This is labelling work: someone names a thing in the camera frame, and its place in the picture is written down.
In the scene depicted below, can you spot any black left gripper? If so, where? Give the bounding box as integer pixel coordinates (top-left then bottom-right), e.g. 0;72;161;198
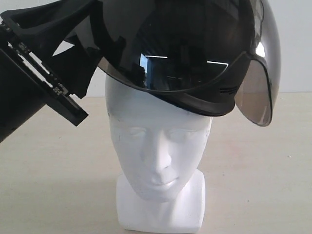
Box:
0;0;96;127

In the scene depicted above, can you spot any black helmet with tinted visor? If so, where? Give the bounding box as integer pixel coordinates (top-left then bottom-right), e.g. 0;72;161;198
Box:
14;0;282;127

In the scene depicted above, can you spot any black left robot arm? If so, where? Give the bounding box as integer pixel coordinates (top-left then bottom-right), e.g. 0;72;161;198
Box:
0;0;99;140

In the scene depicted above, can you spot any white mannequin head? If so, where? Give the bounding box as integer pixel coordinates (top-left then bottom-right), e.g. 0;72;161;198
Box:
106;78;213;234

